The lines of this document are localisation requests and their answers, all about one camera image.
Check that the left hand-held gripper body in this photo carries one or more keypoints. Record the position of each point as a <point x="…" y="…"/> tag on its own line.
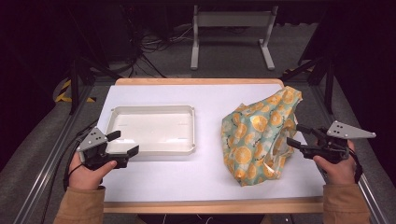
<point x="93" y="141"/>

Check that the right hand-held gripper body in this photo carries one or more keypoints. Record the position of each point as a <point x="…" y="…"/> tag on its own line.
<point x="337" y="137"/>

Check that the orange print cloth bag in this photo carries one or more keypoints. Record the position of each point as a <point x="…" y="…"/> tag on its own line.
<point x="255" y="137"/>

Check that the person's right hand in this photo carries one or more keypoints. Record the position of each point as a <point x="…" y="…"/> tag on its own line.
<point x="337" y="171"/>

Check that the person's left hand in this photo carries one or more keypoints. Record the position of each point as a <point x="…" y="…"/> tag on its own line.
<point x="85" y="175"/>

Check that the white plastic tray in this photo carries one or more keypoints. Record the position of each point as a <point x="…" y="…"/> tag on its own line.
<point x="152" y="130"/>

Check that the black metal stand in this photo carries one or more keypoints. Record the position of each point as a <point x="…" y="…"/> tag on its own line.
<point x="74" y="84"/>
<point x="328" y="81"/>

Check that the yellow black hazard tape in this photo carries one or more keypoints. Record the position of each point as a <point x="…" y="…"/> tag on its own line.
<point x="63" y="93"/>

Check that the white table cover sheet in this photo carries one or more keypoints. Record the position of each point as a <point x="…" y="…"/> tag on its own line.
<point x="193" y="174"/>

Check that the aluminium frame rail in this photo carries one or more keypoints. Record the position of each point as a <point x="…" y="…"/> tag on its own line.
<point x="370" y="193"/>
<point x="46" y="168"/>

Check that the white metal table frame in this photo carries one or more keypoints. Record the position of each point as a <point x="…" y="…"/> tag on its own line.
<point x="233" y="19"/>

